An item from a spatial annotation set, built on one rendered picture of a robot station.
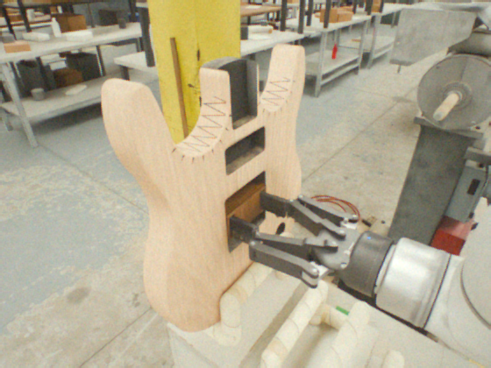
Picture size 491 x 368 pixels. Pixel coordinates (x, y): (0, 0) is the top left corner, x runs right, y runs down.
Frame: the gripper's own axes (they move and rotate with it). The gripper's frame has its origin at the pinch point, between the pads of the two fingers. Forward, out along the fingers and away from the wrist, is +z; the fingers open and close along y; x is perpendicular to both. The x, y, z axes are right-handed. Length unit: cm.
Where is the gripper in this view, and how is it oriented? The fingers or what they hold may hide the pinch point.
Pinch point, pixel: (250, 212)
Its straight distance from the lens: 51.2
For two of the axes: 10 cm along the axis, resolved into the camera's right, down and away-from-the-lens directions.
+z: -8.1, -3.0, 5.1
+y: 5.9, -4.5, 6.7
